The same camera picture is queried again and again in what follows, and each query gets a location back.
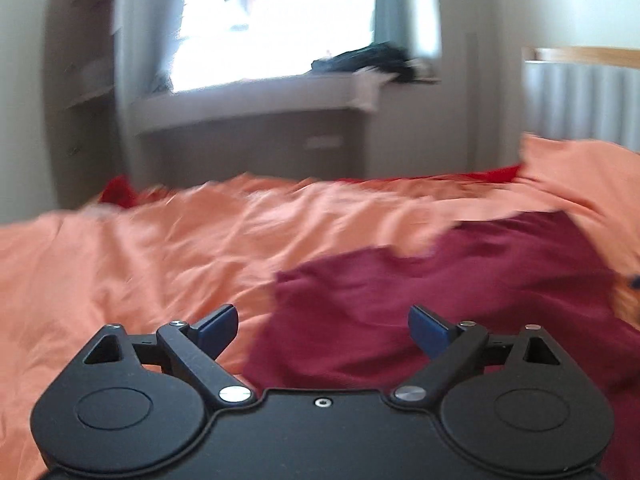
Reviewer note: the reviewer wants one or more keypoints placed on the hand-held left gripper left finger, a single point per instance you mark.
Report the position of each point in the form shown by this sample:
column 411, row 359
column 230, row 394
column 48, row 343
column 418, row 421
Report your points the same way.
column 216, row 329

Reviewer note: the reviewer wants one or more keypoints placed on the grey wardrobe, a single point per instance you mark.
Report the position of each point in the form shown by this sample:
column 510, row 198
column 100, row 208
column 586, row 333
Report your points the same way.
column 82, row 85

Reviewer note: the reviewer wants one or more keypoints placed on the grey-blue curtain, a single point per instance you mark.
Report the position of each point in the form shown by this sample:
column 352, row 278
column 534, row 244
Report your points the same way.
column 145, row 25
column 407, row 5

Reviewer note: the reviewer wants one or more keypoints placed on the white hanging cloth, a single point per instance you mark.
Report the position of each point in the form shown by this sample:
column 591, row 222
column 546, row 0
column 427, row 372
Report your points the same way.
column 372, row 87

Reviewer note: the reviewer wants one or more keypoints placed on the orange blanket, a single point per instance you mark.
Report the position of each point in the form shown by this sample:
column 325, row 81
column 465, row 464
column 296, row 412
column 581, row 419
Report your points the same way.
column 150, row 260

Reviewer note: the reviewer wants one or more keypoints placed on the wooden shelf board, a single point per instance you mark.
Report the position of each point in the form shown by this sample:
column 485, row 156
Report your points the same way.
column 580, row 55

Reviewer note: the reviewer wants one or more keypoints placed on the pile of dark clothes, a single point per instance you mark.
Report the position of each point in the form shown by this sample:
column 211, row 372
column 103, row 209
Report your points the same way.
column 375, row 57

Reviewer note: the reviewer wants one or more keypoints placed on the grey window bench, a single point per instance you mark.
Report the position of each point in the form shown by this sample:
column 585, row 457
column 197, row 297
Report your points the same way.
column 250, row 125

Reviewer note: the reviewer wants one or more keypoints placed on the white radiator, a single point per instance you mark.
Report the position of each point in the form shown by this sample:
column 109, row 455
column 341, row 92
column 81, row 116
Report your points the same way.
column 580, row 102

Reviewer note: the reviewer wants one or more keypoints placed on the maroon garment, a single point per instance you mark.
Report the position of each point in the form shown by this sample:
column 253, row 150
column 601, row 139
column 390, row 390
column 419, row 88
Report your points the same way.
column 500, row 285

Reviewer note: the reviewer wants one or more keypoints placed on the bright window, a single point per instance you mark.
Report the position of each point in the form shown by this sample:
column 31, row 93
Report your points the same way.
column 275, row 25

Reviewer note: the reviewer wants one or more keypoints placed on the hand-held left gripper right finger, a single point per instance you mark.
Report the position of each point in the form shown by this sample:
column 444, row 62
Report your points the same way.
column 426, row 330

